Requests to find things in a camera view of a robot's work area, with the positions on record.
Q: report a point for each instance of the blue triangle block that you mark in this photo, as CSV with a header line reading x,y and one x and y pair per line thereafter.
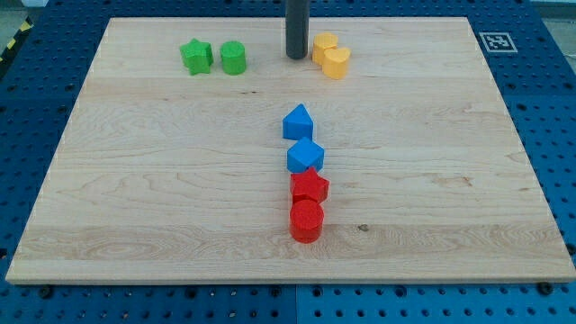
x,y
298,124

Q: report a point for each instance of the yellow hexagon block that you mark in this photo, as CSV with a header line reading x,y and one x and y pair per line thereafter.
x,y
321,44

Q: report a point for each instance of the blue cube block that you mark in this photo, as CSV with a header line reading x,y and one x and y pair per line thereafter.
x,y
305,153

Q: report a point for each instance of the red star block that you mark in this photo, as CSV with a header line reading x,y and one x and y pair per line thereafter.
x,y
309,185

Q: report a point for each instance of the red cylinder block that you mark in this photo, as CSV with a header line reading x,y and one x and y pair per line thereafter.
x,y
306,221

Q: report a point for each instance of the yellow heart block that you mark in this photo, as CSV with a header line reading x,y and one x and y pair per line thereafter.
x,y
335,62

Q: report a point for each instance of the green cylinder block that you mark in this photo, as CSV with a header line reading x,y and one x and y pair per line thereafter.
x,y
233,57

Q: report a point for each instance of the light wooden board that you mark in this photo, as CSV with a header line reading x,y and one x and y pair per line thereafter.
x,y
166,178

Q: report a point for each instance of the green star block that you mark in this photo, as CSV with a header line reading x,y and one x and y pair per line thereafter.
x,y
197,56

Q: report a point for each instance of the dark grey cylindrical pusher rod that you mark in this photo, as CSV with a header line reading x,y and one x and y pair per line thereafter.
x,y
297,16

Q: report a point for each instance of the white fiducial marker tag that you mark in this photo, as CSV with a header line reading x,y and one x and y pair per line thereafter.
x,y
498,42

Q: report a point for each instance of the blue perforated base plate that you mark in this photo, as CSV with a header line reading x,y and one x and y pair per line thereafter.
x,y
49,67

